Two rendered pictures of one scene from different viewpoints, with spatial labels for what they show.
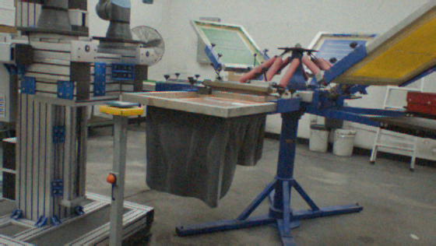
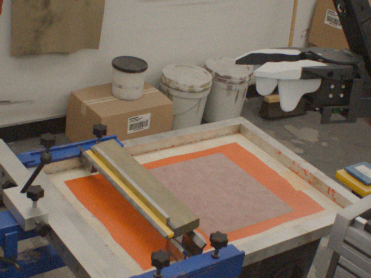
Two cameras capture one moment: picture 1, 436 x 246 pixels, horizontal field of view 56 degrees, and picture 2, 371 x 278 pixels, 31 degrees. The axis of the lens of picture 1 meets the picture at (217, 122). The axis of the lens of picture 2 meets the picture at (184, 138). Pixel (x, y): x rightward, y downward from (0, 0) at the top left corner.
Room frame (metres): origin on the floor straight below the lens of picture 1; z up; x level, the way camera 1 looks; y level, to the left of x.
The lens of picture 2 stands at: (3.65, 0.48, 1.97)
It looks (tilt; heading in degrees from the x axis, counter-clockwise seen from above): 28 degrees down; 199
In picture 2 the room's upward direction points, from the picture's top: 9 degrees clockwise
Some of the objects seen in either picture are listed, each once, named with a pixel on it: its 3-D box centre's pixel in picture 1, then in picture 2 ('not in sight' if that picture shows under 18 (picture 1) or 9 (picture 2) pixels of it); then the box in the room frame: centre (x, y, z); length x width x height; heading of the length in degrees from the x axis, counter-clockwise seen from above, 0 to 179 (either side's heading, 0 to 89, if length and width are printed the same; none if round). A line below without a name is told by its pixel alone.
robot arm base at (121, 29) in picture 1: (119, 29); not in sight; (2.42, 0.60, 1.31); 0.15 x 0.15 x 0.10
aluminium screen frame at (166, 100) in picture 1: (217, 100); (198, 191); (2.14, 0.01, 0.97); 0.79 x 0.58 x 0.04; 149
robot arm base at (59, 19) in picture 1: (54, 19); not in sight; (1.96, 0.79, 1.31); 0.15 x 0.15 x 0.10
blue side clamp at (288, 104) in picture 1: (285, 104); (73, 158); (2.20, -0.35, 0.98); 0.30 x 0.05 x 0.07; 149
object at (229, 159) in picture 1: (243, 153); not in sight; (1.98, -0.14, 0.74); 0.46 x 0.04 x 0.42; 149
